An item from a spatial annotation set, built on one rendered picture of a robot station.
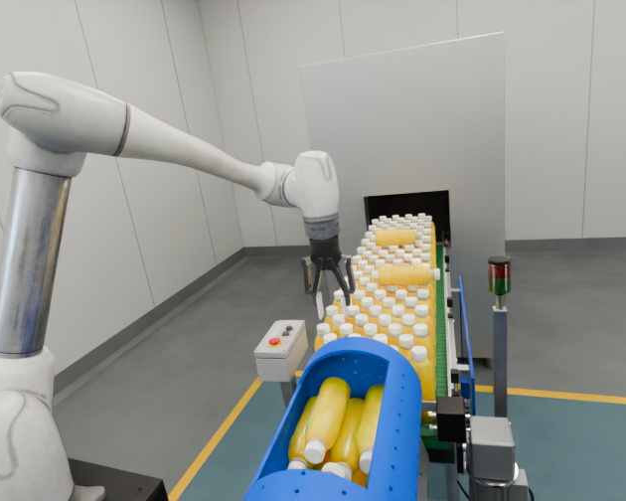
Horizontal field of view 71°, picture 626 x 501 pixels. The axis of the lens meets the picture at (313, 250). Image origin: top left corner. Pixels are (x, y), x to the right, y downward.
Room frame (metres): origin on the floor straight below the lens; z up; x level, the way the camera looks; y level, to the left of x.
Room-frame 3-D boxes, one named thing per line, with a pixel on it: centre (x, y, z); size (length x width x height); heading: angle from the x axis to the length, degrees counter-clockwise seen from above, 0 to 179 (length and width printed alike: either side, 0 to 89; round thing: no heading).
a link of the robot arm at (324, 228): (1.09, -0.03, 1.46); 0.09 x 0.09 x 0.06
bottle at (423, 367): (1.03, -0.24, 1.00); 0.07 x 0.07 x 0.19
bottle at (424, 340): (1.15, -0.28, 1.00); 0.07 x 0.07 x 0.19
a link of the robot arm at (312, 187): (1.10, -0.02, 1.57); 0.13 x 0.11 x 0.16; 35
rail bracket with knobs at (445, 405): (0.93, -0.28, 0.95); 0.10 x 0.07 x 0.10; 73
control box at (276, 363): (1.23, 0.14, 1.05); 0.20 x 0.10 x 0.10; 163
